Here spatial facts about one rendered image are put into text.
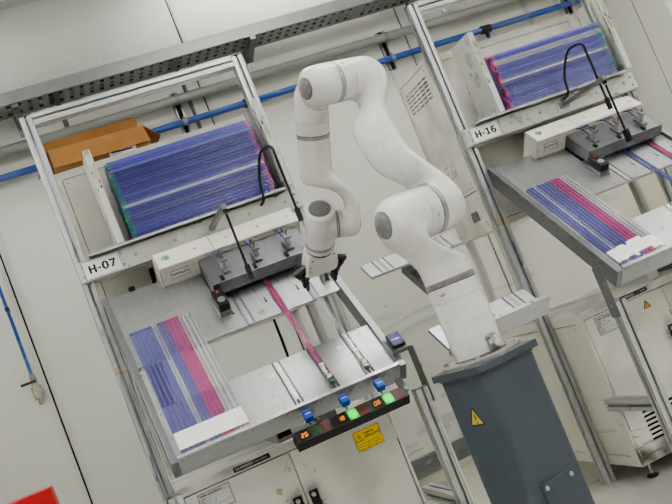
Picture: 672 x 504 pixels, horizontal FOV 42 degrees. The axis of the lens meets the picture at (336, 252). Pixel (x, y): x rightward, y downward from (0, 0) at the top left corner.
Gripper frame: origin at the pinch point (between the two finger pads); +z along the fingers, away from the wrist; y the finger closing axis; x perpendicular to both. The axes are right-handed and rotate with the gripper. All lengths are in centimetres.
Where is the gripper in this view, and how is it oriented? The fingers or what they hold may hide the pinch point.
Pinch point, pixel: (320, 280)
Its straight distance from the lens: 259.2
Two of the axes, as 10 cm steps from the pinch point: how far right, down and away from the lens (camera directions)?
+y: -8.9, 3.4, -3.0
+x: 4.5, 6.9, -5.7
